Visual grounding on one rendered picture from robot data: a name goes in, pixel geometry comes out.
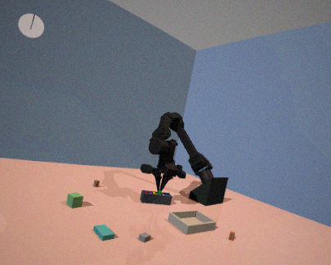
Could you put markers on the green cube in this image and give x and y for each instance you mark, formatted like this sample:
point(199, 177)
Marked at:
point(74, 200)

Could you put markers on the teal rectangular block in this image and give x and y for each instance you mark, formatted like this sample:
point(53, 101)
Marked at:
point(103, 232)

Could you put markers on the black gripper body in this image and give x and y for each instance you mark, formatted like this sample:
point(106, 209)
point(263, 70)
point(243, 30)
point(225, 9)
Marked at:
point(148, 169)

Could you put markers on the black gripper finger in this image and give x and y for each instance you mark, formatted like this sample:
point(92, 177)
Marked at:
point(165, 180)
point(157, 180)

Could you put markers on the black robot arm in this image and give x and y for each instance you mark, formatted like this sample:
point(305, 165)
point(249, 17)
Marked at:
point(158, 145)

